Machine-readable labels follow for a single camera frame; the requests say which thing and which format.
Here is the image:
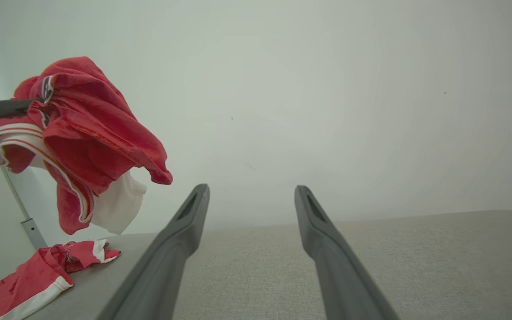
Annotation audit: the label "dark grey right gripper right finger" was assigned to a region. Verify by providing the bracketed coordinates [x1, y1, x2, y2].
[294, 185, 400, 320]

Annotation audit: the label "red basketball jersey white sleeves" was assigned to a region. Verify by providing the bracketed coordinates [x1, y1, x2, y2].
[0, 56, 173, 235]

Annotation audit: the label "grey metal pole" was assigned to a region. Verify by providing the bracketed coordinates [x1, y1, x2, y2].
[0, 167, 48, 250]

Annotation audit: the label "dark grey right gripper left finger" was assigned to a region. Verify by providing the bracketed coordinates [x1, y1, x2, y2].
[96, 184, 210, 320]

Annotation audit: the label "red shorts white trim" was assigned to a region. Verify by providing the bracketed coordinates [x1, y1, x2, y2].
[0, 239, 121, 320]

